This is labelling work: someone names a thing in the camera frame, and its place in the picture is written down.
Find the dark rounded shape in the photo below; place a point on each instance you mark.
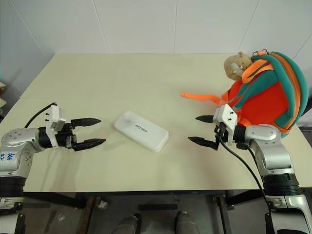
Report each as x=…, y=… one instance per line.
x=128, y=225
x=187, y=224

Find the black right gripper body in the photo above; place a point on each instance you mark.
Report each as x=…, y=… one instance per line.
x=221, y=129

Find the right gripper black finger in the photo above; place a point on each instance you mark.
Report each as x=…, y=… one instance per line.
x=202, y=142
x=206, y=119

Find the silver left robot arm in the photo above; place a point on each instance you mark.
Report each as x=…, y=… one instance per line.
x=17, y=141

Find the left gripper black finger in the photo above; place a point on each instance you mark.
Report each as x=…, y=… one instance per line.
x=86, y=121
x=90, y=143

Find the orange and teal backpack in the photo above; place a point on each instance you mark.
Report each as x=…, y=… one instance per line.
x=265, y=97

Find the beige plush toy pendant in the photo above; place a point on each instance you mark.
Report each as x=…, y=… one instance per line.
x=234, y=65

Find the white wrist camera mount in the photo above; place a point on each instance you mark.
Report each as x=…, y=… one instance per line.
x=225, y=115
x=55, y=117

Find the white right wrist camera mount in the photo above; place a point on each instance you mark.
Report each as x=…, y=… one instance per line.
x=225, y=115

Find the tan cardboard piece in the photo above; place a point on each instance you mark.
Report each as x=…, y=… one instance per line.
x=2, y=93

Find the small white crumpled scrap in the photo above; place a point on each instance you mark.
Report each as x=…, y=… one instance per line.
x=103, y=204

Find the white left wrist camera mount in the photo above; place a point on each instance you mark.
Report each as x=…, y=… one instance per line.
x=55, y=117

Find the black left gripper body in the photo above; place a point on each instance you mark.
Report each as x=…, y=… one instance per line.
x=63, y=139

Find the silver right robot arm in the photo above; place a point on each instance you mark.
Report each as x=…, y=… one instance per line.
x=273, y=151

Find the black metal table frame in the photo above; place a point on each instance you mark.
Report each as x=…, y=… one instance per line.
x=56, y=198

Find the white rectangular case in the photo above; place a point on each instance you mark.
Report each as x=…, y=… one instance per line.
x=141, y=130

